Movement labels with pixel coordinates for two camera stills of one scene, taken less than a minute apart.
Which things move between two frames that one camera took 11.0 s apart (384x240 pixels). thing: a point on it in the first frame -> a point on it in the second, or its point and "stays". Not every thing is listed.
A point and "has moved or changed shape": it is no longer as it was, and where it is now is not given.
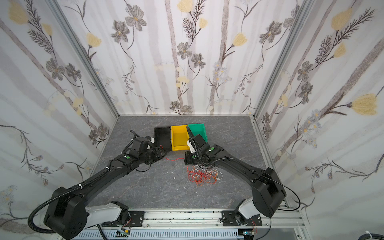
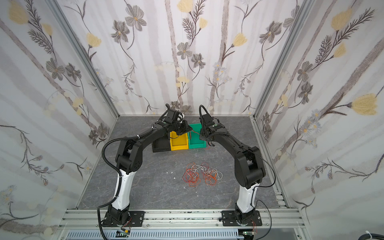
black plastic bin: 162,137 stays
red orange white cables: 201,175 has moved or changed shape
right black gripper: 190,160 -> 207,132
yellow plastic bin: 179,135 stays
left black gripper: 159,154 -> 182,128
